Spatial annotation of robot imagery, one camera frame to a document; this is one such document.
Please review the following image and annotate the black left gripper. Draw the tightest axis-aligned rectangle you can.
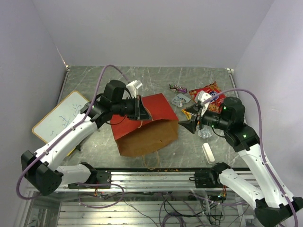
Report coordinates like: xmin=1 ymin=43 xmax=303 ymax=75
xmin=112 ymin=94 xmax=152 ymax=121

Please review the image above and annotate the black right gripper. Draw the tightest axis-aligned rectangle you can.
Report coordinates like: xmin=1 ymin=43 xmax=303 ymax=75
xmin=178 ymin=103 xmax=231 ymax=133

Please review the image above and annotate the yellow candy packet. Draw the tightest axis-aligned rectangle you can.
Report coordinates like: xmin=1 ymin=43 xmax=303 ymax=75
xmin=181 ymin=107 xmax=196 ymax=120

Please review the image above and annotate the clear plastic wrapper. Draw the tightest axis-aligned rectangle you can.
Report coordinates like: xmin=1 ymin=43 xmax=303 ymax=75
xmin=198 ymin=128 xmax=212 ymax=139
xmin=171 ymin=93 xmax=191 ymax=107

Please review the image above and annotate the red brown paper bag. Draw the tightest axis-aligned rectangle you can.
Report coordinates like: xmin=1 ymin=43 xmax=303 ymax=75
xmin=109 ymin=93 xmax=178 ymax=170

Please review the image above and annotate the red cookie snack bag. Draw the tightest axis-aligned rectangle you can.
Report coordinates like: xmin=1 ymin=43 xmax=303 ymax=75
xmin=188 ymin=81 xmax=227 ymax=113

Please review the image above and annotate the purple brown candy packet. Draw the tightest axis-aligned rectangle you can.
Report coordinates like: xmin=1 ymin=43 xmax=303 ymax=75
xmin=169 ymin=84 xmax=187 ymax=94

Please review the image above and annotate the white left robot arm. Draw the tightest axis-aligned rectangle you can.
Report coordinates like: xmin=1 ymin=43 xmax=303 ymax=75
xmin=21 ymin=80 xmax=152 ymax=196

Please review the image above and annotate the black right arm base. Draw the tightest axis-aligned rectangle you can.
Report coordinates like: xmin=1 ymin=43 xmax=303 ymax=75
xmin=193 ymin=162 xmax=231 ymax=189

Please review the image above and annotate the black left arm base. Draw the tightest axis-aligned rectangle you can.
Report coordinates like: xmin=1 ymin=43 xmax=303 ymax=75
xmin=68 ymin=162 xmax=111 ymax=189

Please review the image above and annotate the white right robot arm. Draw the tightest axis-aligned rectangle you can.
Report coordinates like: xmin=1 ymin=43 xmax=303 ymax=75
xmin=179 ymin=97 xmax=303 ymax=227

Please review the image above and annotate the white eraser block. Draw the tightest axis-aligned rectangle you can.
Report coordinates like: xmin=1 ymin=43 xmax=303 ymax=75
xmin=202 ymin=143 xmax=215 ymax=164

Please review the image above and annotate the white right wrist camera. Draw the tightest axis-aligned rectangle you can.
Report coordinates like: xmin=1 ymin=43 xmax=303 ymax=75
xmin=196 ymin=91 xmax=212 ymax=116

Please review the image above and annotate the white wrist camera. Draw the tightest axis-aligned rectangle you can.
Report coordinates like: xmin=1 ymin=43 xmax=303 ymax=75
xmin=126 ymin=80 xmax=143 ymax=98
xmin=196 ymin=91 xmax=212 ymax=116

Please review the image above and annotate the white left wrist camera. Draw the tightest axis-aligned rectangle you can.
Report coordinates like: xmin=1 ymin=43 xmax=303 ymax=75
xmin=126 ymin=80 xmax=143 ymax=98

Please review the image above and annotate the aluminium frame rail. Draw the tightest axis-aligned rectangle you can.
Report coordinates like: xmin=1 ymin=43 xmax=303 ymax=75
xmin=26 ymin=170 xmax=275 ymax=192

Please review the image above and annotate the small whiteboard yellow frame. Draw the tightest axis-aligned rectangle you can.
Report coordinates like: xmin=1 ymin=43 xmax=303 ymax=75
xmin=32 ymin=90 xmax=88 ymax=143

